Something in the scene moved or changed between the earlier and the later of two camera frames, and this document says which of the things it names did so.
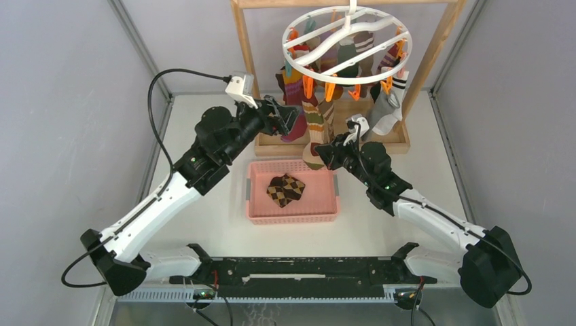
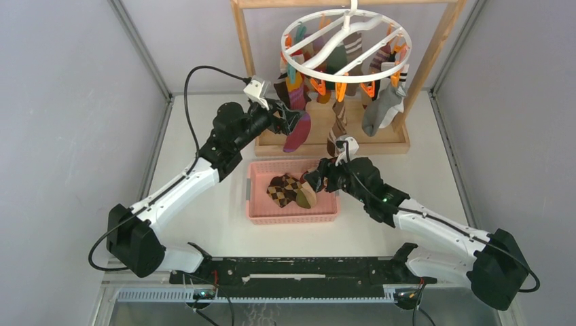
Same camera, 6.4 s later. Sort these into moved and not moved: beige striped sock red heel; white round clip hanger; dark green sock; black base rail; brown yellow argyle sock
Moved: dark green sock; beige striped sock red heel
Not moved: brown yellow argyle sock; black base rail; white round clip hanger
